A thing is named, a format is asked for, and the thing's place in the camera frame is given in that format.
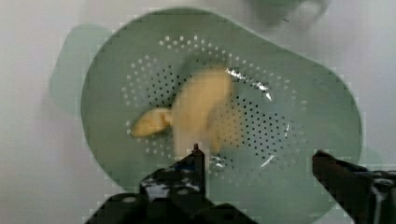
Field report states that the green plastic strainer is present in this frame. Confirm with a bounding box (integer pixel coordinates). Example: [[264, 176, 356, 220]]
[[49, 7, 362, 224]]

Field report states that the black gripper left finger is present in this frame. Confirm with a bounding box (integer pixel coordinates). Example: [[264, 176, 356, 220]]
[[84, 145, 258, 224]]

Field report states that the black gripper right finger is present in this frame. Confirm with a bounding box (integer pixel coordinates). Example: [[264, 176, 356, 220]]
[[312, 150, 396, 224]]

